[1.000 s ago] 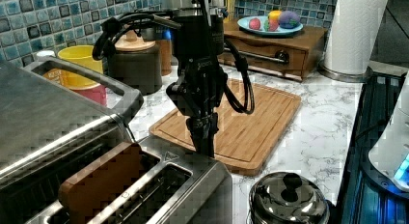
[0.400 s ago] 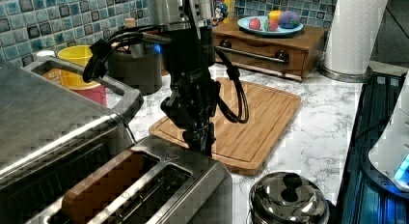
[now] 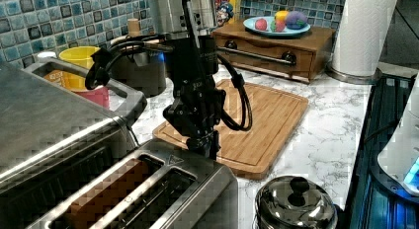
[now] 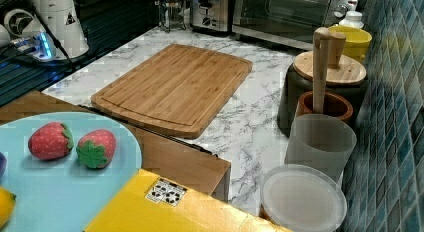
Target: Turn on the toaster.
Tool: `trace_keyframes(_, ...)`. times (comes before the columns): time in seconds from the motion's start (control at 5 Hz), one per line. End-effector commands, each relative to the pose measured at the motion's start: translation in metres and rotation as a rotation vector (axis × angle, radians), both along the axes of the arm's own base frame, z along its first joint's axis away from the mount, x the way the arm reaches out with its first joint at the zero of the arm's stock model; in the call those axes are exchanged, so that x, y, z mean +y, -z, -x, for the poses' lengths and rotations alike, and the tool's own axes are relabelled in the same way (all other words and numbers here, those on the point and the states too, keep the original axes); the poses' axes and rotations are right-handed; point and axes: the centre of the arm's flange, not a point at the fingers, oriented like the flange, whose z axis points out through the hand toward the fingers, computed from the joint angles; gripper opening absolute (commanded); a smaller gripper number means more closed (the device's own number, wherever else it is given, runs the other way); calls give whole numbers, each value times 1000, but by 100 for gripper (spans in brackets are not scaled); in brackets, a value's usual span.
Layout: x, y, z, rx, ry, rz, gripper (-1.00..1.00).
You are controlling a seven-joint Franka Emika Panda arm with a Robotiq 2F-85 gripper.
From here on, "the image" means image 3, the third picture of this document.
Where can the light blue plate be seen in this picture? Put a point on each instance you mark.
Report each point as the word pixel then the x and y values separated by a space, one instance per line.
pixel 268 26

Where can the brown toast slice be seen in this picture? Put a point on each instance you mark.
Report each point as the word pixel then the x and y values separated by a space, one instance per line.
pixel 89 207

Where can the red toy strawberry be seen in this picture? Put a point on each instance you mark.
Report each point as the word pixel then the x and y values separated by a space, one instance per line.
pixel 277 26
pixel 261 24

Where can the purple toy fruit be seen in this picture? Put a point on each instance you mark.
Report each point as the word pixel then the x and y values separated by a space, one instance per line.
pixel 295 20

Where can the silver two-slot toaster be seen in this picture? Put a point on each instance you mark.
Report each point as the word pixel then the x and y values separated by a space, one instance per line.
pixel 184 191

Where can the stainless steel toaster oven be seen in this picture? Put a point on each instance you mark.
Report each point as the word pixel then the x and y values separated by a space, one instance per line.
pixel 54 142

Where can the bamboo cutting board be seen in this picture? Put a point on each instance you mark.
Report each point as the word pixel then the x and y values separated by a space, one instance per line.
pixel 275 114

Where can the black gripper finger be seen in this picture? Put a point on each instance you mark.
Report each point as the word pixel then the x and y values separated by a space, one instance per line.
pixel 207 146

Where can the yellow toy fruit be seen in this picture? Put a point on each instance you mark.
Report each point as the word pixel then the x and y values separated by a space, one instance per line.
pixel 281 15

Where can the steel pot with lid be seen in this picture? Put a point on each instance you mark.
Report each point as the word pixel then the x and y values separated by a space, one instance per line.
pixel 290 202

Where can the cereal box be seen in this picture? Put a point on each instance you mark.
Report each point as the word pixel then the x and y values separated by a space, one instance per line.
pixel 226 11

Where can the black drawer handle bar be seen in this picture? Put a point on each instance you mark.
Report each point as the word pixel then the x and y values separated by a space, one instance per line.
pixel 287 58

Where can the wooden drawer box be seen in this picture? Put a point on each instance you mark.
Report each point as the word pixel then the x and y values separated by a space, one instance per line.
pixel 312 50

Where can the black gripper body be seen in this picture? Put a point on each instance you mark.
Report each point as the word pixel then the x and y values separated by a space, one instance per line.
pixel 197 102

